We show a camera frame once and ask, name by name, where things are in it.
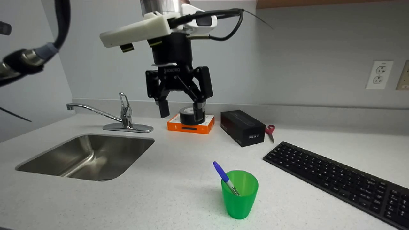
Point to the stainless steel sink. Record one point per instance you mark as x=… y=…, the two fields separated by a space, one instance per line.
x=85 y=157

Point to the black tape roll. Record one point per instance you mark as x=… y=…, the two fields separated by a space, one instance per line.
x=187 y=115

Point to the black keyboard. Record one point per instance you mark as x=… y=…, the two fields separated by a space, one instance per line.
x=341 y=179

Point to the black rectangular box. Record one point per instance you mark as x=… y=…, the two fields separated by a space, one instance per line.
x=244 y=127

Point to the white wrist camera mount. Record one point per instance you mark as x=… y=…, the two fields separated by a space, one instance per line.
x=136 y=29

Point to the Franka robot arm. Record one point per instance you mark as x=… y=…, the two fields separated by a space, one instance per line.
x=162 y=5

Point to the white wall outlet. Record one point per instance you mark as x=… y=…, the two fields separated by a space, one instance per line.
x=379 y=75

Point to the blue pen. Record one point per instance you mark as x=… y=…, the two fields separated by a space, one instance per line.
x=222 y=172

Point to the green plastic cup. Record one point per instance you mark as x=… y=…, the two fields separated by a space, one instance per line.
x=241 y=199

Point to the beige wall plate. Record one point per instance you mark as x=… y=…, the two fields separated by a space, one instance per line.
x=405 y=75

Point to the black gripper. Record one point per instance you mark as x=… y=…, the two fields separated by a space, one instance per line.
x=172 y=48

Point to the red scissors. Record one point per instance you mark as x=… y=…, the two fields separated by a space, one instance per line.
x=270 y=129

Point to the orange flat box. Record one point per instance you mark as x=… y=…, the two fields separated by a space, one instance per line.
x=187 y=126

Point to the chrome faucet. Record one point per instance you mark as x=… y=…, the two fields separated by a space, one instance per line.
x=126 y=115

